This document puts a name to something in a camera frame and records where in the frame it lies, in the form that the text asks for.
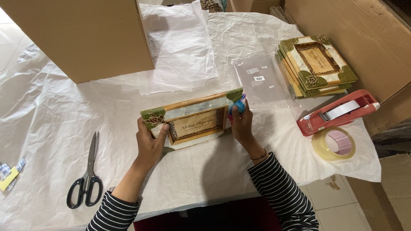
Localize person's left hand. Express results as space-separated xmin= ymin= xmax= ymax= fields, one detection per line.
xmin=136 ymin=117 xmax=170 ymax=168

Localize person's right hand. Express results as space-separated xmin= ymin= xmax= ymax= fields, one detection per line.
xmin=231 ymin=99 xmax=254 ymax=145

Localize blue and pink cloth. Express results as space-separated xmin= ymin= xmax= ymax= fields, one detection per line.
xmin=227 ymin=94 xmax=247 ymax=125

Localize decorated wooden photo frame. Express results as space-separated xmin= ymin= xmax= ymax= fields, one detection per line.
xmin=140 ymin=87 xmax=244 ymax=151

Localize stack of clear plastic bags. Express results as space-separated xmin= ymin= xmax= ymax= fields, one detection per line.
xmin=230 ymin=53 xmax=301 ymax=110

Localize stack of white tissue paper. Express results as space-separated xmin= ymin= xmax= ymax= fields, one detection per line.
xmin=122 ymin=0 xmax=219 ymax=96

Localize stack of decorated photo frames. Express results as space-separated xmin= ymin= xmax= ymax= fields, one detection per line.
xmin=275 ymin=34 xmax=358 ymax=99

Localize red tape dispenser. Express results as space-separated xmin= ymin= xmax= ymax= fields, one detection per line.
xmin=296 ymin=89 xmax=381 ymax=137

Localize clear packing tape roll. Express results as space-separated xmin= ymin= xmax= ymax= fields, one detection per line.
xmin=311 ymin=127 xmax=356 ymax=162

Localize person's dark red lap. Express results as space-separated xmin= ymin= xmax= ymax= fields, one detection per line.
xmin=133 ymin=196 xmax=283 ymax=231

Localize small brown cardboard box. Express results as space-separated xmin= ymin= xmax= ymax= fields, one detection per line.
xmin=226 ymin=0 xmax=286 ymax=15

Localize flattened brown cardboard sheets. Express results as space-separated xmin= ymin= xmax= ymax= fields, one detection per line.
xmin=270 ymin=0 xmax=411 ymax=137

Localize white paper table cover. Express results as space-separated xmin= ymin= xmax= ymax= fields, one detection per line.
xmin=0 ymin=12 xmax=382 ymax=231

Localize large brown cardboard box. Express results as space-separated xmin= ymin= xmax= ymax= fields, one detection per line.
xmin=0 ymin=0 xmax=155 ymax=84

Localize yellow and white sticker sheets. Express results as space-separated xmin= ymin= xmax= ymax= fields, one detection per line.
xmin=0 ymin=158 xmax=26 ymax=192

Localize thin black wrist bracelet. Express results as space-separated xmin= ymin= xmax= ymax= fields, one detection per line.
xmin=250 ymin=148 xmax=268 ymax=161

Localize black handled scissors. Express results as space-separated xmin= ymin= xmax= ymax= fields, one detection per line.
xmin=66 ymin=131 xmax=103 ymax=209

